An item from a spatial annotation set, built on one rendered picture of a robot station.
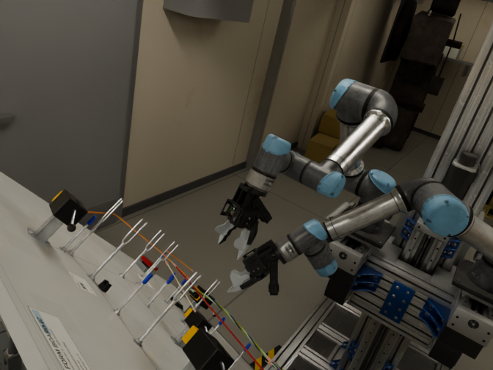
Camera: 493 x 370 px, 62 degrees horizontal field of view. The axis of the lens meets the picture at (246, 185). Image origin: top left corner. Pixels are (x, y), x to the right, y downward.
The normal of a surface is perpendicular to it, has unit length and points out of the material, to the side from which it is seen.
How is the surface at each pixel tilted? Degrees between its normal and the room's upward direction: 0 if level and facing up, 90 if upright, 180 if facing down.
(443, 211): 88
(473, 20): 90
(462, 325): 90
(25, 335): 45
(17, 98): 90
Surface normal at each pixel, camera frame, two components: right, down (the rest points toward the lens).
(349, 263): -0.55, 0.26
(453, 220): -0.11, 0.37
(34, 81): 0.81, 0.40
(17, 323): -0.35, -0.52
